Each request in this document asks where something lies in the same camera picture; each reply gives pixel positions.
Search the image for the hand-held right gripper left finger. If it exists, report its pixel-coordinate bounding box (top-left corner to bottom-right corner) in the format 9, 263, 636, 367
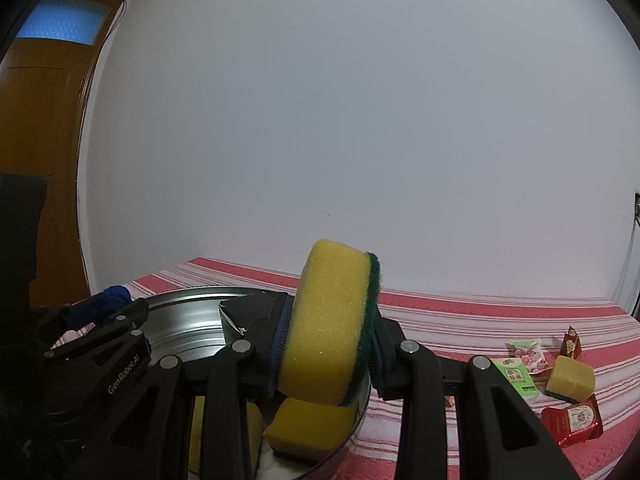
65, 294, 292, 480

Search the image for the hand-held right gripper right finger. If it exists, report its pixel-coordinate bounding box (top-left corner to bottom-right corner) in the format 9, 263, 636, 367
370, 317, 581, 480

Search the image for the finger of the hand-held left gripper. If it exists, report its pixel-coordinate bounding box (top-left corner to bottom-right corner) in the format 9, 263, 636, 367
32, 304, 76, 350
97, 297, 150, 341

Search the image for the large yellow green sponge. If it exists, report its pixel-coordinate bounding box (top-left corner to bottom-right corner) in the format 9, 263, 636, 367
276, 240, 382, 407

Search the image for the dark square box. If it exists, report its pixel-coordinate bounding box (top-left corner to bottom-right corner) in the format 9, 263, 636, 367
219, 292, 281, 343

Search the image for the round metal cookie tin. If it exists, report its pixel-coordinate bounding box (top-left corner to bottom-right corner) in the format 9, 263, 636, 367
132, 285, 373, 480

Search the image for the small yellow sponge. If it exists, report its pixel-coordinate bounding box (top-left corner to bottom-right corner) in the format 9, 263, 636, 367
189, 395, 265, 473
545, 355, 596, 404
264, 394, 360, 463

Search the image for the green white snack packet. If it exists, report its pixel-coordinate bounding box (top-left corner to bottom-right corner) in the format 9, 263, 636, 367
505, 337, 546, 376

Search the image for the red floral pyramid packet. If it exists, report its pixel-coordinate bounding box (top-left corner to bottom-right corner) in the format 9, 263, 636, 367
560, 326, 584, 361

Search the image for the red foil snack packet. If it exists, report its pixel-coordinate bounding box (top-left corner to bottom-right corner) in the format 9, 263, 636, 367
542, 393, 604, 449

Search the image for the red striped tablecloth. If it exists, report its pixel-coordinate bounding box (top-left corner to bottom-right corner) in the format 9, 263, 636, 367
50, 270, 640, 480

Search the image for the wooden door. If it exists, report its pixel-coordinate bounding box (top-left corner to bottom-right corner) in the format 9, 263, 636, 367
0, 0, 126, 311

